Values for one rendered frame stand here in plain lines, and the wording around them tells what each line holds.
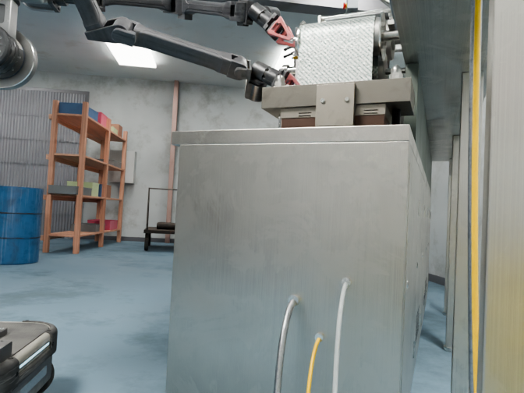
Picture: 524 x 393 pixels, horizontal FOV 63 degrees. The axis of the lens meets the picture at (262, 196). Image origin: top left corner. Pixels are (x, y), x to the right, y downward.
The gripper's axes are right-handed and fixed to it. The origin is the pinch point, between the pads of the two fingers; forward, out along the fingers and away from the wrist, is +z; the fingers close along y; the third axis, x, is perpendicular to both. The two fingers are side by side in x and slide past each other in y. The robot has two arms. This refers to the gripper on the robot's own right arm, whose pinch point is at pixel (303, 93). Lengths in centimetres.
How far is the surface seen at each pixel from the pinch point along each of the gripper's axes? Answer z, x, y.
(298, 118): 9.8, -8.5, 18.9
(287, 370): 43, -65, 27
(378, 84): 25.2, 8.1, 20.0
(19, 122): -650, -234, -428
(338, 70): 6.7, 10.7, 0.2
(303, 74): -2.9, 5.1, 0.2
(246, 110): -350, -16, -638
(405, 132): 38.2, -0.4, 26.3
